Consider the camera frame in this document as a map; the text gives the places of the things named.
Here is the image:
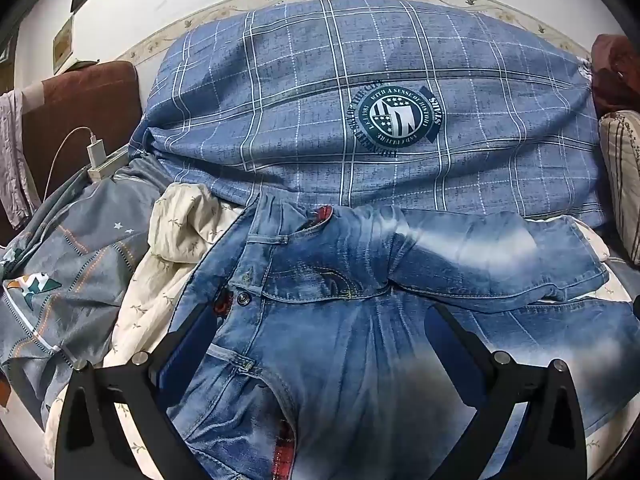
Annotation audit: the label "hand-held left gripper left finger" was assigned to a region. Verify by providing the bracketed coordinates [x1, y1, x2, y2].
[54, 296, 236, 480]

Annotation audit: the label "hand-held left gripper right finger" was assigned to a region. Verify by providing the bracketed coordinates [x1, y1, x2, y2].
[424, 302, 588, 480]

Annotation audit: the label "blue denim pants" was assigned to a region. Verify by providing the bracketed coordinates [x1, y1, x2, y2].
[167, 191, 640, 480]

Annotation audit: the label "cream leaf-print quilt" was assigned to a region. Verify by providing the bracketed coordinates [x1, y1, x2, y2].
[42, 182, 640, 480]

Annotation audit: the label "grey star-print bedding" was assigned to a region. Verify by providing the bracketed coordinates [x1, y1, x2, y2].
[0, 155, 173, 428]

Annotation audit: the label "white power strip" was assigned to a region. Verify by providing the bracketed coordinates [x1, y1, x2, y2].
[87, 145, 132, 183]

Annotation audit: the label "white charger plug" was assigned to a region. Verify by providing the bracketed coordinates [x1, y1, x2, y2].
[87, 137, 108, 168]

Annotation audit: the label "striped floral pillow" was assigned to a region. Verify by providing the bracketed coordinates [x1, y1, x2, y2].
[598, 109, 640, 261]

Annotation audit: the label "lilac cloth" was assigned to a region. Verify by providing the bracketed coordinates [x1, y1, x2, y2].
[0, 89, 41, 228]

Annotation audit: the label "blue plaid duvet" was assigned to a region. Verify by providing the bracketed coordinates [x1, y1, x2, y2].
[129, 0, 608, 228]

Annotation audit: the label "brown headboard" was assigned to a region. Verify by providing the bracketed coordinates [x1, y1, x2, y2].
[0, 60, 141, 233]

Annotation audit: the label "dark red cloth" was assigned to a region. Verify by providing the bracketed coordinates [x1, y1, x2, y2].
[590, 34, 640, 118]

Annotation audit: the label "white charging cable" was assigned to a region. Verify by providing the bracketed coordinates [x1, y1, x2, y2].
[42, 127, 96, 201]

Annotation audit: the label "small framed wall picture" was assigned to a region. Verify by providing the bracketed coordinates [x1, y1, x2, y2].
[52, 14, 76, 75]

